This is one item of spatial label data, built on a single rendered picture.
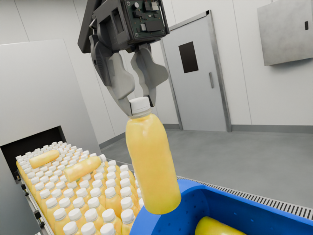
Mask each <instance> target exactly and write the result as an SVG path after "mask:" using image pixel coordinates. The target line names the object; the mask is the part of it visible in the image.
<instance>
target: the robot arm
mask: <svg viewBox="0 0 313 235"><path fill-rule="evenodd" d="M162 17H163V19H162ZM168 34H170V31H169V27H168V23H167V19H166V14H165V10H164V6H163V0H88V1H87V5H86V9H85V13H84V17H83V21H82V26H81V30H80V34H79V38H78V42H77V45H78V46H79V48H80V50H81V52H82V53H84V54H86V53H91V58H92V62H93V65H94V67H95V69H96V71H97V73H98V75H99V77H100V78H101V80H102V82H103V84H104V86H106V87H107V89H108V91H109V93H110V94H111V96H112V97H113V99H114V101H115V102H116V103H117V105H118V106H119V107H120V108H121V110H122V111H123V112H124V113H125V114H126V115H127V116H132V109H131V103H130V102H129V100H128V98H127V96H128V95H129V94H130V93H132V92H133V91H134V90H135V80H134V77H133V75H132V74H131V73H129V72H127V71H126V70H125V68H124V65H123V60H122V56H121V55H120V54H119V51H121V50H126V51H127V52H128V53H129V54H130V53H132V52H135V53H134V55H133V57H132V59H131V61H130V63H131V66H132V68H133V70H134V71H135V72H136V73H137V75H138V77H139V84H140V86H141V87H142V89H143V97H148V98H149V102H150V106H151V107H154V106H155V103H156V96H157V90H156V87H157V86H158V85H160V84H161V83H163V82H164V81H166V80H167V79H168V77H169V73H168V71H167V69H166V67H165V66H163V65H160V64H158V63H156V62H155V61H154V60H153V57H152V52H151V45H150V44H153V43H155V42H157V41H160V40H161V38H163V37H165V36H166V35H168Z"/></svg>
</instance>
